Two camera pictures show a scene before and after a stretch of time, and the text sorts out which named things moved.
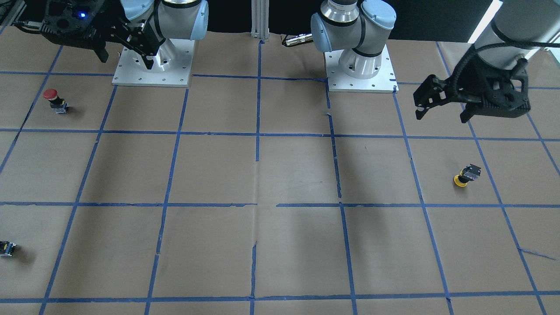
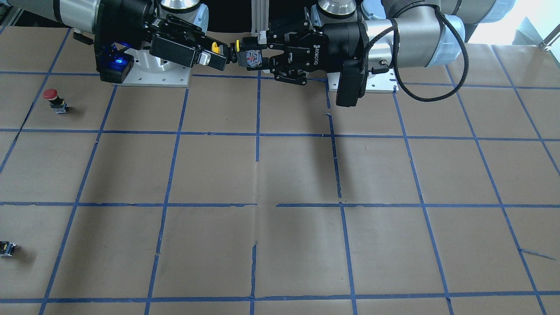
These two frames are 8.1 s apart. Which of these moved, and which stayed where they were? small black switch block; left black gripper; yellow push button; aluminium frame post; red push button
Moved: left black gripper; yellow push button
Stayed: red push button; small black switch block; aluminium frame post
